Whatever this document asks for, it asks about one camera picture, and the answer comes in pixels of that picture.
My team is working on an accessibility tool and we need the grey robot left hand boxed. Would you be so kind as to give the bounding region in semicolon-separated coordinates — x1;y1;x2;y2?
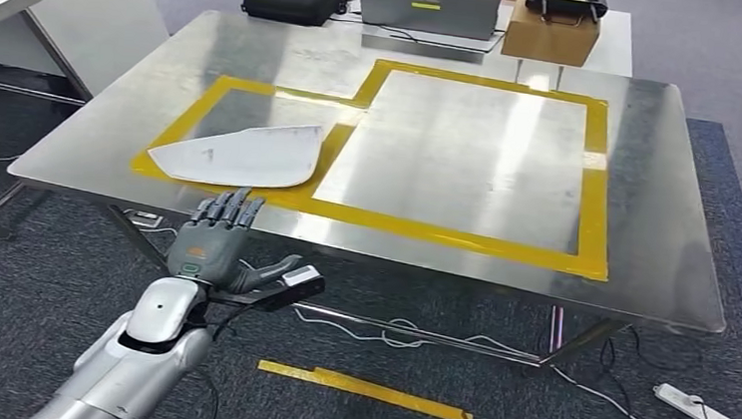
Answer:
164;181;308;300

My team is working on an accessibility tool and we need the white plastic part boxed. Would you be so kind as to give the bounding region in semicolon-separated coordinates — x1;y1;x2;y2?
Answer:
145;112;325;195

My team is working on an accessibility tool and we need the steel workbench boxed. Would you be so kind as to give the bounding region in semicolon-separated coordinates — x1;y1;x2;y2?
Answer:
0;0;742;386

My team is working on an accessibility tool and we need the grey floor socket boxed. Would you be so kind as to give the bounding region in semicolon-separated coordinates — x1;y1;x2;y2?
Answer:
123;209;166;231

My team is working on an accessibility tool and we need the small yellow tape rectangle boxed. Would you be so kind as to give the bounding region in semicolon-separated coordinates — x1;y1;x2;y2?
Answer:
129;68;372;203

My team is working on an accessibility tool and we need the yellow floor tape outline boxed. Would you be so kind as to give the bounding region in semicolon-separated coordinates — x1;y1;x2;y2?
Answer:
253;358;488;419

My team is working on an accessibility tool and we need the steel side table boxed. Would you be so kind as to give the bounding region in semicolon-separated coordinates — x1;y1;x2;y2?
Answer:
0;0;174;113

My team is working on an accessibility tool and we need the grey laptop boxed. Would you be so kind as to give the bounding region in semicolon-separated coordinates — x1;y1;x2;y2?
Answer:
350;0;510;55

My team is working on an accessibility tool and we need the cardboard box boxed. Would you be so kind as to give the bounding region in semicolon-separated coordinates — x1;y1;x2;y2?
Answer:
500;0;604;70

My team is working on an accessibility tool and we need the white table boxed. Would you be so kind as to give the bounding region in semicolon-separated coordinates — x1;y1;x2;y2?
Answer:
329;0;639;79

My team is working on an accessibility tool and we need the white power strip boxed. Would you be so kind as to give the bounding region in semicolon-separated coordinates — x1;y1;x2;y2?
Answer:
650;381;742;419

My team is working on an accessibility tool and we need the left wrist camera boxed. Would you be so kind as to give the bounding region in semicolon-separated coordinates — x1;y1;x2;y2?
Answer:
207;256;328;318

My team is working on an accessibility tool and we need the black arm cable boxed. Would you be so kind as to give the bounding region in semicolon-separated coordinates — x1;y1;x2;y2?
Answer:
198;316;237;419

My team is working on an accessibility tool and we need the white power cable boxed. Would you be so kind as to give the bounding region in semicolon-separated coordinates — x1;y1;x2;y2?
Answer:
284;307;742;419

